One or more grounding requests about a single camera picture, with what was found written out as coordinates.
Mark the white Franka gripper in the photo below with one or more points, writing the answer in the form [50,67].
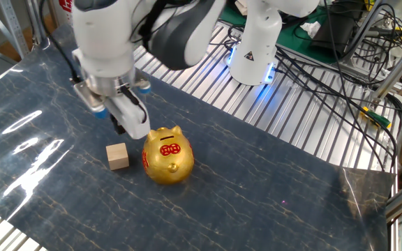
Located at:
[133,118]

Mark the green yellow screwdriver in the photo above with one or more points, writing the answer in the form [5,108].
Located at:
[377,118]

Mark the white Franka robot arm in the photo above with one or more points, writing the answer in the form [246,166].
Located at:
[106,38]

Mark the small wooden cube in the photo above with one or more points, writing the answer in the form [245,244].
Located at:
[117,157]

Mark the green cutting mat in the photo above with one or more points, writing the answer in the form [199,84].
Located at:
[291,42]

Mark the aluminium frame post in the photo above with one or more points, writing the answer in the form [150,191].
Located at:
[12,24]
[400,69]

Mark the crumpled white tissue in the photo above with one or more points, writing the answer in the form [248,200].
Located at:
[311,28]

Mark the dark blue marble mat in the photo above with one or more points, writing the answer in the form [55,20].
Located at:
[222,181]

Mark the golden piggy bank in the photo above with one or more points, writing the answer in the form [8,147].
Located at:
[167,164]

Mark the red white sign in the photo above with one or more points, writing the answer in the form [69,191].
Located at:
[66,5]

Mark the silver wrist camera blue ends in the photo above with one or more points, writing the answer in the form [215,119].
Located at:
[89,99]

